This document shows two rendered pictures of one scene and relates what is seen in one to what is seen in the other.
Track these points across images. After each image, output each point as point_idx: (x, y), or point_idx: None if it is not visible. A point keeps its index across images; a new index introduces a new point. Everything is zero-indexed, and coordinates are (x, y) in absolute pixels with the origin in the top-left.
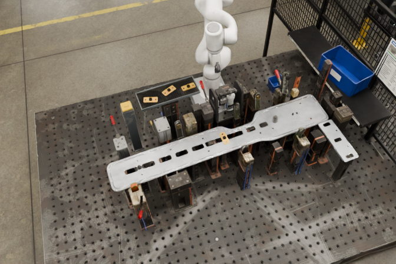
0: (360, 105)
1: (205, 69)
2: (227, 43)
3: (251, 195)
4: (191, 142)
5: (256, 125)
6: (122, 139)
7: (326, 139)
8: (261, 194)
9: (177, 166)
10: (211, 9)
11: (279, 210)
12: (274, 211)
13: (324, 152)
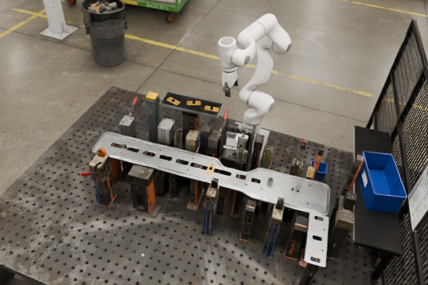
0: (372, 224)
1: (246, 111)
2: (234, 62)
3: (206, 243)
4: (181, 155)
5: (248, 176)
6: (130, 119)
7: (306, 231)
8: (216, 249)
9: (151, 164)
10: (243, 32)
11: (219, 273)
12: (213, 271)
13: None
